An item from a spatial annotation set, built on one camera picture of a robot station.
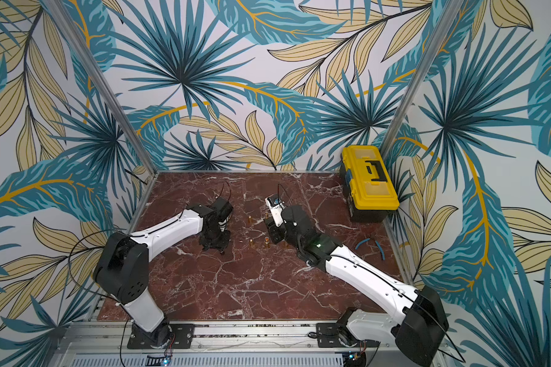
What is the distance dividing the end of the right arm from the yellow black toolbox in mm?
399

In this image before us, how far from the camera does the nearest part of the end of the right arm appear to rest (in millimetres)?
667

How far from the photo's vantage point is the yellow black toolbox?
3.02ft
